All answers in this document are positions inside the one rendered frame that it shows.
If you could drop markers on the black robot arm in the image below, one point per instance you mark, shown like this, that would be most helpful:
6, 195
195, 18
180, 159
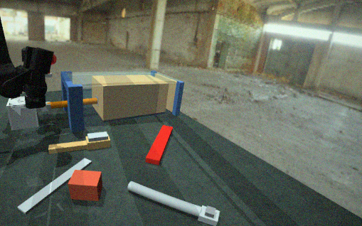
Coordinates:
15, 80

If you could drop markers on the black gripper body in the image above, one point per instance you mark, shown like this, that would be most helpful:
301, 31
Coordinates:
43, 101

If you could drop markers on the grey rod with square end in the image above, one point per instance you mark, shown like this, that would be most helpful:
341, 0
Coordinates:
205, 214

